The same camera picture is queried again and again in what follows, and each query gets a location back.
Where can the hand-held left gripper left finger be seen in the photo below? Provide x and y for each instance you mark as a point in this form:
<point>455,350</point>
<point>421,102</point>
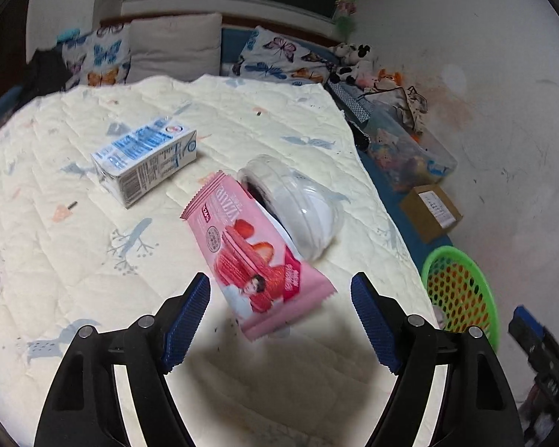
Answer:
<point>186,323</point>

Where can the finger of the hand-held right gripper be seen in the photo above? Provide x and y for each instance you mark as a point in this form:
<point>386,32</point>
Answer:
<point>528,323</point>

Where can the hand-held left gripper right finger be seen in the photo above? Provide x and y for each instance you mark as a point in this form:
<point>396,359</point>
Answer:
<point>375,326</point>

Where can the green plastic basket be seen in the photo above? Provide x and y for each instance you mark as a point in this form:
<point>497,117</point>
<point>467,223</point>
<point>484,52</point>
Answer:
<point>487,288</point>

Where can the pink snack wrapper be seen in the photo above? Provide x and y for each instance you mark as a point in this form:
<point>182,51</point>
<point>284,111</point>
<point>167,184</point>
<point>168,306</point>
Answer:
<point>251,260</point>

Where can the cardboard box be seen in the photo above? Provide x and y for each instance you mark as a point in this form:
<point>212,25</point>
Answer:
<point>431,212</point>

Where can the clear plastic lidded cup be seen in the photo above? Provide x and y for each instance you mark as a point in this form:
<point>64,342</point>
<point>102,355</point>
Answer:
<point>307,214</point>

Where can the white quilted blanket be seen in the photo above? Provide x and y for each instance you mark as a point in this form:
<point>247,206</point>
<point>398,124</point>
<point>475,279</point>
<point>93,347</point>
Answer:
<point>74,251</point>

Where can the clear plastic storage bin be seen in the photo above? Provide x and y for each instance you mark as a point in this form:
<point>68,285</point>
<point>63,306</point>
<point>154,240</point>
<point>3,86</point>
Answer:
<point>410,153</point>

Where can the blue and white milk carton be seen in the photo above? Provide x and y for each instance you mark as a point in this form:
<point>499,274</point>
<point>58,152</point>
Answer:
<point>139,149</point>

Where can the small black device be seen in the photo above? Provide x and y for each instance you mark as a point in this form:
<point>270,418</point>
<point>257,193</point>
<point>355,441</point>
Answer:
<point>362,136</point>

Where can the beige patterned cloth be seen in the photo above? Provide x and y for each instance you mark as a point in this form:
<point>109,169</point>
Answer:
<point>414,107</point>

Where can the long blue patterned box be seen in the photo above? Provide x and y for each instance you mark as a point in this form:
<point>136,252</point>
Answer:
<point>351,102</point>

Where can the orange fox plush toy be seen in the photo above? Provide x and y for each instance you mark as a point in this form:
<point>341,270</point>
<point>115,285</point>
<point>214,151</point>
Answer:
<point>389,78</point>

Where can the pink and white plush toy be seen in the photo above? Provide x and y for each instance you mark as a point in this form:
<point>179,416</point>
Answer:
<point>354,74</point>

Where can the black and white plush toy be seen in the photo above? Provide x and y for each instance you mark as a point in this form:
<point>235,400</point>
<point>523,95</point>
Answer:
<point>351,53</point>

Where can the grey pillow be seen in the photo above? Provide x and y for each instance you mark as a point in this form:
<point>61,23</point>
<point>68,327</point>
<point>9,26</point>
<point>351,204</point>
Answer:
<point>174,49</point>

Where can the butterfly print pillow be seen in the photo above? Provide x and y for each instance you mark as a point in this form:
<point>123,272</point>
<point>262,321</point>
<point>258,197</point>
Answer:
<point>279,56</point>
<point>100,58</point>

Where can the dark cloth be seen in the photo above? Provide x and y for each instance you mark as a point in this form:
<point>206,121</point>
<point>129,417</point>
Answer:
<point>51,74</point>

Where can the pink and green hanging decoration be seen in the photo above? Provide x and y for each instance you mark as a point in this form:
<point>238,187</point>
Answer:
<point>345,11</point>

